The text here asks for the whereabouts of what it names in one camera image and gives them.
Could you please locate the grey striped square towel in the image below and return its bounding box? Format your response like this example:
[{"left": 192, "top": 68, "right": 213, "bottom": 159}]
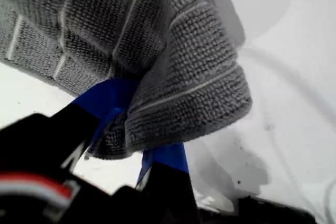
[{"left": 0, "top": 0, "right": 253, "bottom": 161}]

